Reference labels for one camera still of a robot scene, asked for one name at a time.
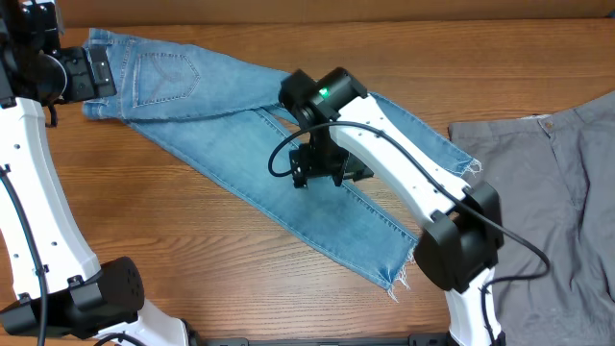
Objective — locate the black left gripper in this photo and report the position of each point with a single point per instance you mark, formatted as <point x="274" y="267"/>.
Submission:
<point x="85" y="88"/>

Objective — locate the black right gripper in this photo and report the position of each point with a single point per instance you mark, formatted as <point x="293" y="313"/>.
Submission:
<point x="306" y="166"/>

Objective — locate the light blue denim jeans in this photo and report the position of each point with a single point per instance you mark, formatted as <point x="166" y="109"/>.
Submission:
<point x="222" y="117"/>

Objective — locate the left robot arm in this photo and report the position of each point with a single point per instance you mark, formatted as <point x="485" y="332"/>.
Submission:
<point x="60" y="286"/>

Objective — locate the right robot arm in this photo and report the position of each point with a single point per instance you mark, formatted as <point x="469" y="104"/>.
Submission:
<point x="351" y="138"/>

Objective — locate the grey trousers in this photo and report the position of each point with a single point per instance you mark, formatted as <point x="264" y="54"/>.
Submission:
<point x="555" y="176"/>

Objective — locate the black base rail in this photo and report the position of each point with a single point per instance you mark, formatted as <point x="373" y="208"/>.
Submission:
<point x="327" y="342"/>

